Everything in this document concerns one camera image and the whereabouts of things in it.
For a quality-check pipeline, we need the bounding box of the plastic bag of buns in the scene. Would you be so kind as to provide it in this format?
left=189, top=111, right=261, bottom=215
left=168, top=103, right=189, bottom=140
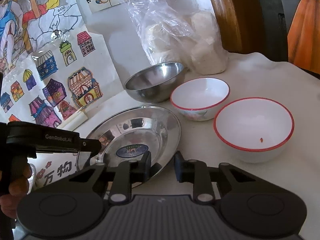
left=123, top=0, right=228, bottom=75

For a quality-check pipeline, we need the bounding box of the floral white bowl red rim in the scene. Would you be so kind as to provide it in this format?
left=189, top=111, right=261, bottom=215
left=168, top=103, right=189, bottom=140
left=170, top=77, right=231, bottom=121

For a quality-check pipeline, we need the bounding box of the brown wooden chair frame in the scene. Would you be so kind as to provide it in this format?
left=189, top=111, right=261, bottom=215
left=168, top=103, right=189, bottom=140
left=210, top=0, right=266, bottom=54

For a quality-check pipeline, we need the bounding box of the person's left hand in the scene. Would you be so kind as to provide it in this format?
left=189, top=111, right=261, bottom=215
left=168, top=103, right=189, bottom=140
left=1, top=162, right=31, bottom=219

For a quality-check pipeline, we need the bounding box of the stainless steel bowl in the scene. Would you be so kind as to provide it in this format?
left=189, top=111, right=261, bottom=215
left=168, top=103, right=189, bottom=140
left=124, top=62, right=187, bottom=103

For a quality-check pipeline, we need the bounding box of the plain white bowl red rim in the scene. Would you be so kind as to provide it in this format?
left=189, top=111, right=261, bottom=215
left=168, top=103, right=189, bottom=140
left=213, top=97, right=295, bottom=163

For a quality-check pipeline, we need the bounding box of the orange cloth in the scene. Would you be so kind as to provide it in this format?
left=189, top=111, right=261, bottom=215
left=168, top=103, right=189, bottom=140
left=287, top=0, right=319, bottom=74

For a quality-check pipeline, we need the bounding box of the colourful houses drawing paper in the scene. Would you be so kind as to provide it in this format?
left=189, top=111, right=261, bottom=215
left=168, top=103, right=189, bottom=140
left=1, top=30, right=123, bottom=128

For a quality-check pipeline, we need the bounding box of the stainless steel plate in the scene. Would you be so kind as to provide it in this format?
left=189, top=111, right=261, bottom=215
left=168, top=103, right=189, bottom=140
left=87, top=106, right=181, bottom=178

